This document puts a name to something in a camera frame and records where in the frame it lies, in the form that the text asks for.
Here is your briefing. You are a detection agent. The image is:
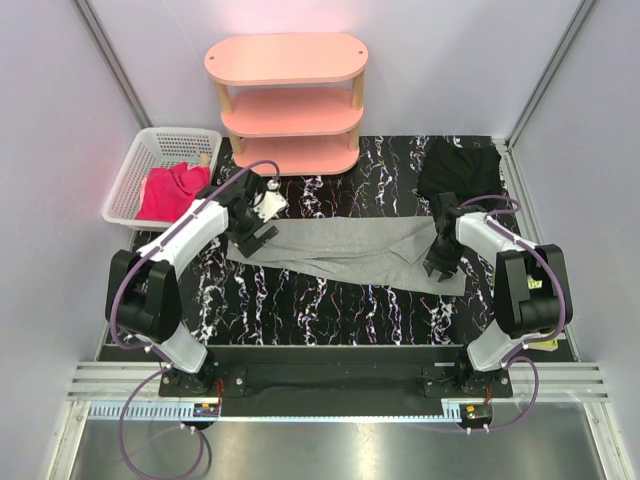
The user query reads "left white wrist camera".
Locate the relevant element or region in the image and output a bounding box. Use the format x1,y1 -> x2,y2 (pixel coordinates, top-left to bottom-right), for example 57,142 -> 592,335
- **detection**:
252,179 -> 288,222

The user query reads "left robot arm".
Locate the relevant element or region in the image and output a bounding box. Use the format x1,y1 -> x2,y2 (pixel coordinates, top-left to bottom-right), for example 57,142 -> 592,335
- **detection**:
105,170 -> 287,396

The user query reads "grey t-shirt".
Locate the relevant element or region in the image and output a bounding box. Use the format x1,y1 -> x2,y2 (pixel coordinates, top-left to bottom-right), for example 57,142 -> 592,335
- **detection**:
226,216 -> 466,296

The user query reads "pink three-tier shelf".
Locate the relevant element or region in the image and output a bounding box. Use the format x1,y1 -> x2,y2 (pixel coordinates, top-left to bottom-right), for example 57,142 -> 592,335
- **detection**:
204,32 -> 368,176

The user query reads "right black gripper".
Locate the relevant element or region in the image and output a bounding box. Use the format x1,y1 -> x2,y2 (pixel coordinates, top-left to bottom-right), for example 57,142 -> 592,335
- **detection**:
422,237 -> 467,281

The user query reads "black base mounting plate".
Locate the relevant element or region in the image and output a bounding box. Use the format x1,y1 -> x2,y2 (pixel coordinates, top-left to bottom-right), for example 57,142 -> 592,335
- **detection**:
159,345 -> 513,421

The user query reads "white plastic basket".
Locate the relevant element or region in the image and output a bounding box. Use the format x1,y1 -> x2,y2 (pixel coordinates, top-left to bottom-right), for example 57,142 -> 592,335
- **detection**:
102,127 -> 222,232

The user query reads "pink t-shirt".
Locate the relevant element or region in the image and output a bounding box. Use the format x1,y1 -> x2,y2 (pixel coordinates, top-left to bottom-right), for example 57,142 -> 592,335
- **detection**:
139,177 -> 148,209

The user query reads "red t-shirt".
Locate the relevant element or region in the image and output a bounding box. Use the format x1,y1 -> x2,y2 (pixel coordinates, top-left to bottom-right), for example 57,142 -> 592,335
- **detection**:
135,162 -> 210,223

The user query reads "black t-shirt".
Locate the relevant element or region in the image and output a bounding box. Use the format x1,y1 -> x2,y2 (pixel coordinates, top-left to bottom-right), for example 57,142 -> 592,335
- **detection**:
417,137 -> 502,201

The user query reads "green treehouse book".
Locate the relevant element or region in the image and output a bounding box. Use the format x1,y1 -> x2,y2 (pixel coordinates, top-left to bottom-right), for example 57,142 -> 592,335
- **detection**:
527,276 -> 559,352

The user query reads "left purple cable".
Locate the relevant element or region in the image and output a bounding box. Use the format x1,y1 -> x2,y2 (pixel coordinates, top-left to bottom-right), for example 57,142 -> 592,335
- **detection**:
108,159 -> 280,479

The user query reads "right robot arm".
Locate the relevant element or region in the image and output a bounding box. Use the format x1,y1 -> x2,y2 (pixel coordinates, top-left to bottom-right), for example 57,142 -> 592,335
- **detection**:
423,192 -> 573,397

